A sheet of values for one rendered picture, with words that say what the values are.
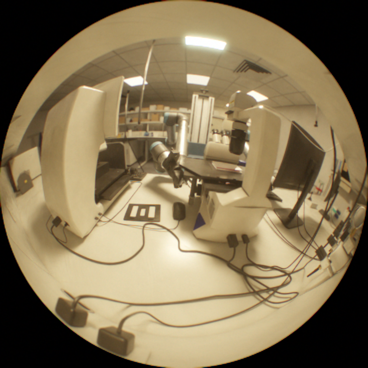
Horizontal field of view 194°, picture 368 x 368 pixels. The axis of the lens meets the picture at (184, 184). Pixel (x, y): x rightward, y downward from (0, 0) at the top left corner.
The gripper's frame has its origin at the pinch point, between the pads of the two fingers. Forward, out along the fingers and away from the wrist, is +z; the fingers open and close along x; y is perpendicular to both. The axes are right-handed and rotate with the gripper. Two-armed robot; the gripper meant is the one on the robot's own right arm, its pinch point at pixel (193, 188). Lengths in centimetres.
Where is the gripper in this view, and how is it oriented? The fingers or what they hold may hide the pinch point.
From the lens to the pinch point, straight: 49.4
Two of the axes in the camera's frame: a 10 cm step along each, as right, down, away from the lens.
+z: 5.7, 7.3, -3.6
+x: -7.3, 2.5, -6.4
